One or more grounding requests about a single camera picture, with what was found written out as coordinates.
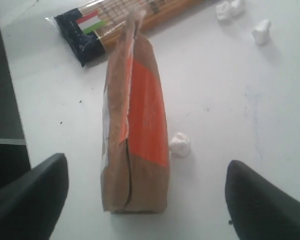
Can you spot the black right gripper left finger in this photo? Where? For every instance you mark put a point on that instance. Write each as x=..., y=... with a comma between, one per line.
x=31, y=205

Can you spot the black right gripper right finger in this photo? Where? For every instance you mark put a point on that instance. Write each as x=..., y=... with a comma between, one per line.
x=258, y=209

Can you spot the brown kraft pouch orange stripe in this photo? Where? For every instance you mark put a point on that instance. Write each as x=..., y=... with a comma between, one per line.
x=135, y=155

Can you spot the spaghetti packet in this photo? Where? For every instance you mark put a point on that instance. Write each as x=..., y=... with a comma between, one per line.
x=92, y=29

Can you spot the small white figurine near front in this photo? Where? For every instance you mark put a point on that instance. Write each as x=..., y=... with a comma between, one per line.
x=180, y=145

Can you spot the small white figurine by jar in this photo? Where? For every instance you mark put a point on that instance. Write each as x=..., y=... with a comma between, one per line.
x=261, y=32

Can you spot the small white figurine by packet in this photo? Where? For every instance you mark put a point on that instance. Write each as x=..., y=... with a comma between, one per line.
x=226, y=9

